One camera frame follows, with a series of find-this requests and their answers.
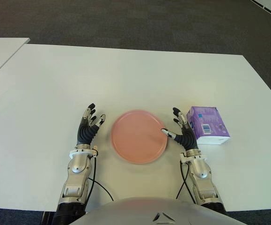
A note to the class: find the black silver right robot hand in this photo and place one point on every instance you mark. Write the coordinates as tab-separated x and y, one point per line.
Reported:
189	138

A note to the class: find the grey robot torso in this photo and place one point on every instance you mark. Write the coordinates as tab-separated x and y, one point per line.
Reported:
135	211

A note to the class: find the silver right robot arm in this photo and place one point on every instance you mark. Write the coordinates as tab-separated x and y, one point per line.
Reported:
200	171

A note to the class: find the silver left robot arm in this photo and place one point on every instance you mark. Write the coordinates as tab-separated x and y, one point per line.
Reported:
79	164

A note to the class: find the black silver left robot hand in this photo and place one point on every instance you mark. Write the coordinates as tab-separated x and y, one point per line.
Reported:
86	133

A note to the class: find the purple tissue paper pack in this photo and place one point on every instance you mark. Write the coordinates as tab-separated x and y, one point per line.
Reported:
207	122

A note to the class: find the round pink plate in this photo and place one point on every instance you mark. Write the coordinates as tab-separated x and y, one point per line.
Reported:
137	138

